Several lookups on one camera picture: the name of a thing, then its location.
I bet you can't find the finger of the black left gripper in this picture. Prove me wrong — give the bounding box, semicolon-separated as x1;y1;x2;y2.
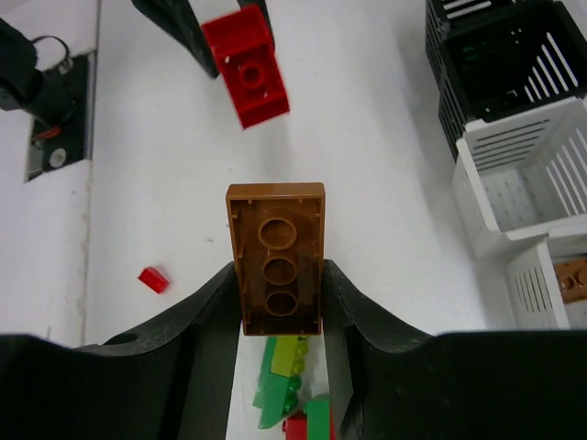
132;0;219;79
237;1;275;50

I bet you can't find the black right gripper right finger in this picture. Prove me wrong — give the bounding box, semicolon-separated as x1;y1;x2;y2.
322;260;586;439

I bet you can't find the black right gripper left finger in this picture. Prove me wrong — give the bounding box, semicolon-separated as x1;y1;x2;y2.
1;265;241;439

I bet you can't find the red round lego piece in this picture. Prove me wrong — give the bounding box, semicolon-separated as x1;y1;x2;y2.
201;11;290;129

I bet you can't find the green lime lego stack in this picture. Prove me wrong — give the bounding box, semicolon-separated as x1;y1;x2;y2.
252;335;308;429

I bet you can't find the small red lego brick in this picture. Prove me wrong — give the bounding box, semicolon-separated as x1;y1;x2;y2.
138;266;170;294

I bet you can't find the brown lego brick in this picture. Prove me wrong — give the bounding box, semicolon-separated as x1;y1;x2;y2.
226;182;326;336

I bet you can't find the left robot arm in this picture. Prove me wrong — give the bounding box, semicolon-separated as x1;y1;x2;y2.
1;1;289;128

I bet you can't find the red green lego stack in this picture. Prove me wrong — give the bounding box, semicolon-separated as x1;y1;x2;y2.
282;394;337;440

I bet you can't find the white slotted bin far right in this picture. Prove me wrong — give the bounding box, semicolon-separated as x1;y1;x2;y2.
505;225;586;330

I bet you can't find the white slotted bin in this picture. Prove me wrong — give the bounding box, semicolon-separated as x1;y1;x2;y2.
505;225;586;330
452;98;586;258

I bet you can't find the brown lego in bin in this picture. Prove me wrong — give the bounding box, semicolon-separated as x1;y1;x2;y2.
554;258;587;304

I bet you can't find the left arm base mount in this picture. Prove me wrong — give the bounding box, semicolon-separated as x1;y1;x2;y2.
26;37;94;182

